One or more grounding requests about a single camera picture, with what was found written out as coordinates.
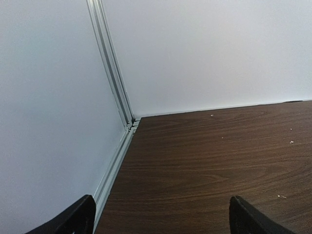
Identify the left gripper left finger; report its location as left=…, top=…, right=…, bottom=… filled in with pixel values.
left=28, top=195, right=96, bottom=234

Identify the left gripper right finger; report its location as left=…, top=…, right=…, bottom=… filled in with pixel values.
left=229, top=196, right=293, bottom=234

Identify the left aluminium frame post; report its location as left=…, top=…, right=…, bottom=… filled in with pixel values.
left=86, top=0, right=141, bottom=129

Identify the left side aluminium base rail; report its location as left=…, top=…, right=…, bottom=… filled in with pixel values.
left=92, top=121, right=141, bottom=234

